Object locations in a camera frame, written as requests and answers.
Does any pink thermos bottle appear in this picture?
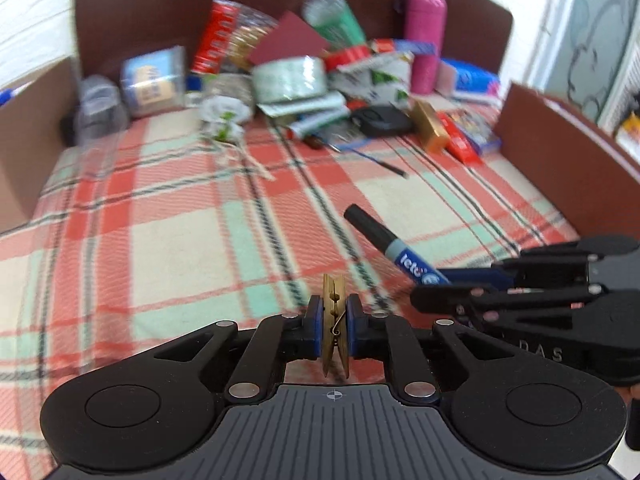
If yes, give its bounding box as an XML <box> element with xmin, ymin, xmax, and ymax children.
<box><xmin>404</xmin><ymin>0</ymin><xmax>447</xmax><ymax>96</ymax></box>

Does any gold bar box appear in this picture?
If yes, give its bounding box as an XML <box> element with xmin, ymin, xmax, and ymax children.
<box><xmin>409</xmin><ymin>101</ymin><xmax>450</xmax><ymax>153</ymax></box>

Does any red snack bag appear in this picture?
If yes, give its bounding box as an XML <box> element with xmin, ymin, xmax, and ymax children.
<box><xmin>191</xmin><ymin>0</ymin><xmax>278</xmax><ymax>75</ymax></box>

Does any clear plastic cup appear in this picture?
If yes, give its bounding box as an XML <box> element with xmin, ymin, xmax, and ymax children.
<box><xmin>74</xmin><ymin>99</ymin><xmax>130</xmax><ymax>181</ymax></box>

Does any red tape roll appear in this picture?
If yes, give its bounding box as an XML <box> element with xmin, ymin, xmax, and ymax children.
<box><xmin>323</xmin><ymin>44</ymin><xmax>371</xmax><ymax>72</ymax></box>

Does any grey marker pen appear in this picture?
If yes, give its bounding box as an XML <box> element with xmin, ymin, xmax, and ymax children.
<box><xmin>344</xmin><ymin>204</ymin><xmax>450</xmax><ymax>285</ymax></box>

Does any christmas tree pouch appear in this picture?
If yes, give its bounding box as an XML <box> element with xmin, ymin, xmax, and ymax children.
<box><xmin>328</xmin><ymin>52</ymin><xmax>413</xmax><ymax>110</ymax></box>

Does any blue playing card box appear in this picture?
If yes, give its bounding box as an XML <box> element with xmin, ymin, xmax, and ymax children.
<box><xmin>447</xmin><ymin>108</ymin><xmax>501</xmax><ymax>156</ymax></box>

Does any patterned green tape roll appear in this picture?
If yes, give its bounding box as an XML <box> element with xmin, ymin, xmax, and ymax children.
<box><xmin>250</xmin><ymin>55</ymin><xmax>328</xmax><ymax>104</ymax></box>

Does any red cap marker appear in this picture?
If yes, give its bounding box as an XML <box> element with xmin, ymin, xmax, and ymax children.
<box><xmin>285</xmin><ymin>105</ymin><xmax>359</xmax><ymax>140</ymax></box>

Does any dark red sandpaper sheet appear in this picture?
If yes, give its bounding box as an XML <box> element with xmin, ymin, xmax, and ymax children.
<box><xmin>248</xmin><ymin>11</ymin><xmax>330</xmax><ymax>66</ymax></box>

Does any plaid tablecloth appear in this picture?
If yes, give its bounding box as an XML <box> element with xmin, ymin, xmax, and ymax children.
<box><xmin>1</xmin><ymin>110</ymin><xmax>576</xmax><ymax>479</ymax></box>

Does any blue wire tool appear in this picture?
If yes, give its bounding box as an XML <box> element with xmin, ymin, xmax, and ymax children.
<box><xmin>323</xmin><ymin>141</ymin><xmax>408</xmax><ymax>179</ymax></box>

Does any wooden clothespin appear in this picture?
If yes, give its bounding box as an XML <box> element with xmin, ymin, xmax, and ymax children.
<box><xmin>321</xmin><ymin>274</ymin><xmax>350</xmax><ymax>378</ymax></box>

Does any clear plastic case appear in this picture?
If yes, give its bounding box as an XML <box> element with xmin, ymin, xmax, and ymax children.
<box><xmin>79</xmin><ymin>75</ymin><xmax>122</xmax><ymax>115</ymax></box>

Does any blue cotton swab jar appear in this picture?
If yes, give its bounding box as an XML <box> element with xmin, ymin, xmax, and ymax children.
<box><xmin>120</xmin><ymin>46</ymin><xmax>186</xmax><ymax>118</ymax></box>

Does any right brown cardboard box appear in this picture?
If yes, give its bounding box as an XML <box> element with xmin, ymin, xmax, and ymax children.
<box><xmin>494</xmin><ymin>84</ymin><xmax>640</xmax><ymax>238</ymax></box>

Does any grey drawstring pouch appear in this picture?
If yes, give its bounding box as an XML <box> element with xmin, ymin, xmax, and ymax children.
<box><xmin>198</xmin><ymin>74</ymin><xmax>255</xmax><ymax>144</ymax></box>

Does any left cardboard box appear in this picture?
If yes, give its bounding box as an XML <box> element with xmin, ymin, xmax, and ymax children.
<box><xmin>0</xmin><ymin>58</ymin><xmax>78</xmax><ymax>232</ymax></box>

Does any red blue toothpaste box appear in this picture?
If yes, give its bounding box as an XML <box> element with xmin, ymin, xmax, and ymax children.
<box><xmin>370</xmin><ymin>38</ymin><xmax>438</xmax><ymax>55</ymax></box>

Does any green wet wipes canister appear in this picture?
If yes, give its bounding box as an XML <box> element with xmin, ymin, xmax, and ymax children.
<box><xmin>302</xmin><ymin>0</ymin><xmax>367</xmax><ymax>50</ymax></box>

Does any blue tissue pack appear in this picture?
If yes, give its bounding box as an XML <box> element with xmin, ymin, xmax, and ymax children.
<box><xmin>435</xmin><ymin>58</ymin><xmax>500</xmax><ymax>104</ymax></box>

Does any black case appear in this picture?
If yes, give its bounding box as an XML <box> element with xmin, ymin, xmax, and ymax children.
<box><xmin>350</xmin><ymin>105</ymin><xmax>413</xmax><ymax>139</ymax></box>

